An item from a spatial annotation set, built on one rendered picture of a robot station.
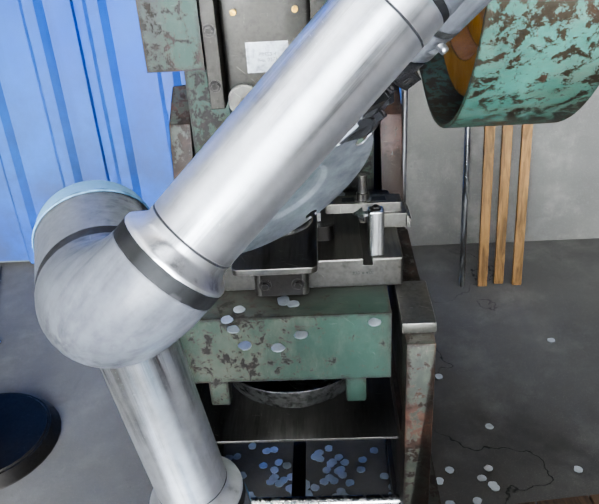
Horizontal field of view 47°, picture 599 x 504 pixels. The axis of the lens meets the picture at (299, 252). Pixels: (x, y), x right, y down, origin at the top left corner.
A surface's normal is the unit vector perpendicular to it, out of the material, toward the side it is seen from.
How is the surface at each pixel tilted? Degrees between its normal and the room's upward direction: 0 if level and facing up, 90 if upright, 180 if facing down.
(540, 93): 133
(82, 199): 3
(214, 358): 90
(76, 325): 81
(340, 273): 90
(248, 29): 90
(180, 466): 90
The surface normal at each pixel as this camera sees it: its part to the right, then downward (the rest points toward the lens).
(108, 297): -0.36, 0.13
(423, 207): -0.02, 0.49
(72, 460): -0.06, -0.87
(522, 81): 0.02, 0.94
